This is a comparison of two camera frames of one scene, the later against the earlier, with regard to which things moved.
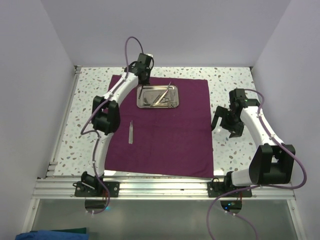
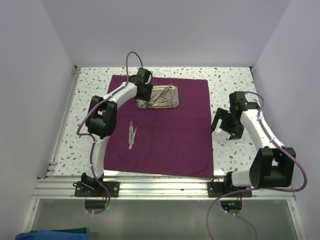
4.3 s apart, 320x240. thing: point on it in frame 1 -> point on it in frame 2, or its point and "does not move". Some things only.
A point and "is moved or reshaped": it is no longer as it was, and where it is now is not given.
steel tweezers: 131,132 does not move
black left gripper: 146,82 -> 146,96
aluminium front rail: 63,188 does not move
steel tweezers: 140,92 is moved or reshaped
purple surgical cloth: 169,142 does not move
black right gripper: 236,130 does not move
